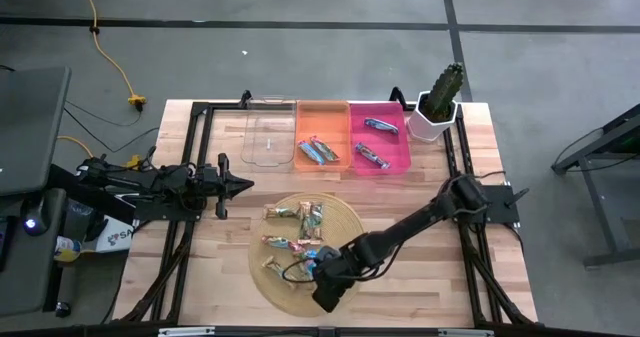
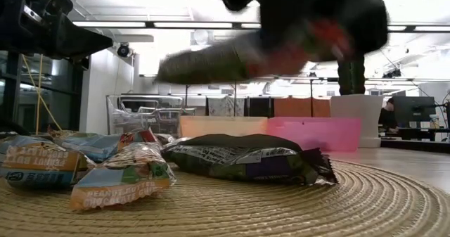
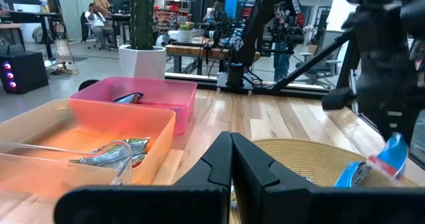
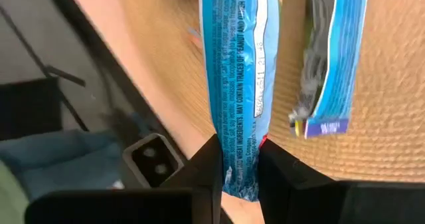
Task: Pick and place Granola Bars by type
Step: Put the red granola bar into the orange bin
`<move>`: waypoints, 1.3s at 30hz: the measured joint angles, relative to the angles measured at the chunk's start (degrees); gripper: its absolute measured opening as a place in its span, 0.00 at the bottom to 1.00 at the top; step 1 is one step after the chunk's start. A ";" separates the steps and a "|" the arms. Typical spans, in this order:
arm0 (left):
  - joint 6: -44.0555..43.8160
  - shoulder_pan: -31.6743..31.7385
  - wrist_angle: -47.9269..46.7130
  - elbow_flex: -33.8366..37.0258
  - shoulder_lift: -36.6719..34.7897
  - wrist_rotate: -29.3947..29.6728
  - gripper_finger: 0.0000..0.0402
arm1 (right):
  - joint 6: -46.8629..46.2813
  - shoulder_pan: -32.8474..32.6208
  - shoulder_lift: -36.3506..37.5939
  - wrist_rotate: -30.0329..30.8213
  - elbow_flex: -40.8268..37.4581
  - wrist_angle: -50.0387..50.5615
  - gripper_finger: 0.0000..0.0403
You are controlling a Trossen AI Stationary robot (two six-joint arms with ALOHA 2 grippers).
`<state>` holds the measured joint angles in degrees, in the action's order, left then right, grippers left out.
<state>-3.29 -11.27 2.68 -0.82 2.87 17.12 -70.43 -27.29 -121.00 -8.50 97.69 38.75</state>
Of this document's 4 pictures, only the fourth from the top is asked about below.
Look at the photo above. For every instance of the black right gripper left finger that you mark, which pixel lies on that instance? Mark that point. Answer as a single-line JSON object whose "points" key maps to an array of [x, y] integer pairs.
{"points": [[133, 207]]}

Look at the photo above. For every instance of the black aluminium table frame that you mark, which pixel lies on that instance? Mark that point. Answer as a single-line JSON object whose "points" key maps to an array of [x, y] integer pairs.
{"points": [[156, 164]]}

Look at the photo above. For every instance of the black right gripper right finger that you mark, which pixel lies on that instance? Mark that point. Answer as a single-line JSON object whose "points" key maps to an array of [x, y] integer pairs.
{"points": [[332, 204]]}

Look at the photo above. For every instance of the dark blue granola bar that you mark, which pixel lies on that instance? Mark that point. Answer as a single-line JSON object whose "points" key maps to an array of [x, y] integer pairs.
{"points": [[338, 67]]}

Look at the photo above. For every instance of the round woven straw placemat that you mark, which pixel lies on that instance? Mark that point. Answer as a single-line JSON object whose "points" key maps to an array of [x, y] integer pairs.
{"points": [[391, 101]]}

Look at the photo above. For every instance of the black stand legs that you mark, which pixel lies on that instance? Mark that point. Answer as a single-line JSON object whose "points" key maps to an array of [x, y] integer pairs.
{"points": [[63, 76]]}

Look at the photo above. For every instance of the light blue granola bar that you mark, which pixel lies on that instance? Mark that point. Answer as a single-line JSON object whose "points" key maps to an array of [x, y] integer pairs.
{"points": [[239, 84]]}

